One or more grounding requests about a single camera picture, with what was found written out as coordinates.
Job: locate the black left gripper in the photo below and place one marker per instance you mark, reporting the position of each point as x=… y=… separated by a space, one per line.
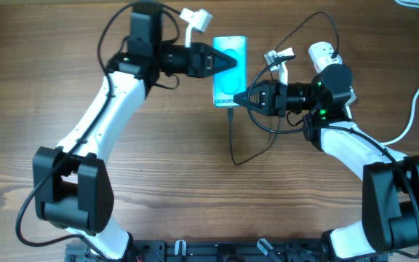
x=198 y=54

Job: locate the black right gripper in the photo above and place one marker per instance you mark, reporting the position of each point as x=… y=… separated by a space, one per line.
x=272 y=99

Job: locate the blue screen smartphone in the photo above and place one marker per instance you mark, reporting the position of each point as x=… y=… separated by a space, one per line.
x=232 y=81

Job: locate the white power strip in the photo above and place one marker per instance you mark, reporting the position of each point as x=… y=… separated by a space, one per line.
x=322 y=54

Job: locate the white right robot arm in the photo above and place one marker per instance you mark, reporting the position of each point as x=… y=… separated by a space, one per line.
x=390 y=179

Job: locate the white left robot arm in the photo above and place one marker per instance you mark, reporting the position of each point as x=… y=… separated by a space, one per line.
x=72 y=190

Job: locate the white usb wall charger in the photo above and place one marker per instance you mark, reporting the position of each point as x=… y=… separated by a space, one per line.
x=320 y=63

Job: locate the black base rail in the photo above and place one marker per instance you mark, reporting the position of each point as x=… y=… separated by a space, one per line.
x=302 y=250

